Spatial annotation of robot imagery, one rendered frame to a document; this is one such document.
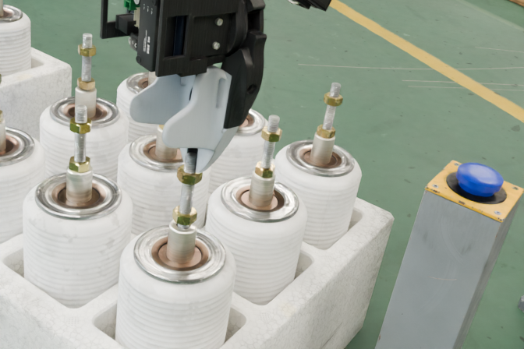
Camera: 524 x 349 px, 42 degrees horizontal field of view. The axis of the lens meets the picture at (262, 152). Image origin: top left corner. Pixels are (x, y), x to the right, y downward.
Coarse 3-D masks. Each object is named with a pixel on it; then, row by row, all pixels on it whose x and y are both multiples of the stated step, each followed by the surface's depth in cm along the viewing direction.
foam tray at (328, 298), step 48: (384, 240) 80; (0, 288) 59; (288, 288) 65; (336, 288) 70; (0, 336) 61; (48, 336) 56; (96, 336) 56; (240, 336) 58; (288, 336) 63; (336, 336) 78
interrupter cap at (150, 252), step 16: (144, 240) 56; (160, 240) 56; (208, 240) 57; (144, 256) 54; (160, 256) 55; (208, 256) 56; (224, 256) 56; (144, 272) 53; (160, 272) 53; (176, 272) 53; (192, 272) 53; (208, 272) 54
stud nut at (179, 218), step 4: (176, 208) 54; (192, 208) 54; (172, 212) 54; (176, 212) 53; (192, 212) 53; (196, 212) 54; (172, 216) 54; (176, 216) 53; (180, 216) 53; (184, 216) 53; (188, 216) 53; (192, 216) 53; (196, 216) 54; (176, 220) 53; (180, 220) 53; (184, 220) 53; (188, 220) 53; (192, 220) 53; (184, 224) 53; (188, 224) 53
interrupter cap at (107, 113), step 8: (56, 104) 75; (64, 104) 75; (72, 104) 76; (96, 104) 77; (104, 104) 77; (112, 104) 77; (56, 112) 73; (64, 112) 74; (72, 112) 74; (96, 112) 75; (104, 112) 75; (112, 112) 75; (56, 120) 72; (64, 120) 72; (96, 120) 73; (104, 120) 73; (112, 120) 73; (96, 128) 72
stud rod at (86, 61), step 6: (84, 36) 70; (90, 36) 70; (84, 42) 70; (90, 42) 71; (84, 60) 71; (90, 60) 72; (84, 66) 72; (90, 66) 72; (84, 72) 72; (90, 72) 72; (84, 78) 72; (90, 78) 73
